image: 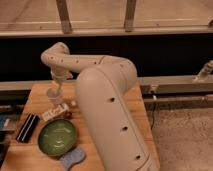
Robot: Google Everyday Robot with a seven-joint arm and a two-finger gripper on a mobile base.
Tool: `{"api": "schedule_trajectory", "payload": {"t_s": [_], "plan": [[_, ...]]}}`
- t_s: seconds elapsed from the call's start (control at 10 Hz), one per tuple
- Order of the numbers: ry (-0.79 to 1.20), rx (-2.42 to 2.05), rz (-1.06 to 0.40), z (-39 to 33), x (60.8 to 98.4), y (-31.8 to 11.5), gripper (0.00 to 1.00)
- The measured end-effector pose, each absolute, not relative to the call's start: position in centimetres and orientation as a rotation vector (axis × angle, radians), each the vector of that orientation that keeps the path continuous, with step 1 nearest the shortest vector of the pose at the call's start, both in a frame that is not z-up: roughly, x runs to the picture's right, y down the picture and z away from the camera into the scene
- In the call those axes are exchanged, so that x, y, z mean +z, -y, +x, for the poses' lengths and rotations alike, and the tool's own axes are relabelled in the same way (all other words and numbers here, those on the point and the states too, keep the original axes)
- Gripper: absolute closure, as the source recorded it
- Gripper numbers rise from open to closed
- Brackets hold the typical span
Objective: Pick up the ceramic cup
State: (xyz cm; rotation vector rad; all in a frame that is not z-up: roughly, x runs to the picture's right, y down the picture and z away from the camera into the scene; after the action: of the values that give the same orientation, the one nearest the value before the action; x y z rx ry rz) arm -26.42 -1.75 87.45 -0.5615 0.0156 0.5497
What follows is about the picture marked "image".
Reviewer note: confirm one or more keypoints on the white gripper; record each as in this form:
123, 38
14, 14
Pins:
59, 76

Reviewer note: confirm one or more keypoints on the translucent white ceramic cup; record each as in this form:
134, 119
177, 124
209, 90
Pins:
55, 97

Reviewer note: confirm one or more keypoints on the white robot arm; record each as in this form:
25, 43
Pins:
102, 80

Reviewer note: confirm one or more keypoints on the small white bottle cap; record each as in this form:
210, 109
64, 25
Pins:
73, 103

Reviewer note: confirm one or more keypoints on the white and brown carton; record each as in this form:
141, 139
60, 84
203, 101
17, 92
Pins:
60, 110

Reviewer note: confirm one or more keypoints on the green bowl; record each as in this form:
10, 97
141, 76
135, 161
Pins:
57, 137

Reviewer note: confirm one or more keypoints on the black rectangular box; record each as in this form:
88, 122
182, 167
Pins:
27, 128

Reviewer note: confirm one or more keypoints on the blue object at left edge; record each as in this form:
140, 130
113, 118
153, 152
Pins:
5, 123

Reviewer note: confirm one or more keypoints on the blue sponge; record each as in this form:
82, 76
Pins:
72, 158

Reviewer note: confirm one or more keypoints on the wooden table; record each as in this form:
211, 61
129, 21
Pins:
28, 157

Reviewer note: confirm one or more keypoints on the white fixture at right edge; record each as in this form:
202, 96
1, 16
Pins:
204, 72

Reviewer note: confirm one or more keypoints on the left wooden window post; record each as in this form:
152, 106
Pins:
64, 16

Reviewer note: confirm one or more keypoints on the wooden window post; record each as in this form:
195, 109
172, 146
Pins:
129, 15
64, 16

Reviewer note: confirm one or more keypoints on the white wall socket with cable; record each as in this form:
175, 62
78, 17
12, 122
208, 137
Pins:
153, 90

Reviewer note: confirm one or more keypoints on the right wooden window post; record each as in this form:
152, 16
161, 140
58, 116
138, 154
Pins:
129, 15

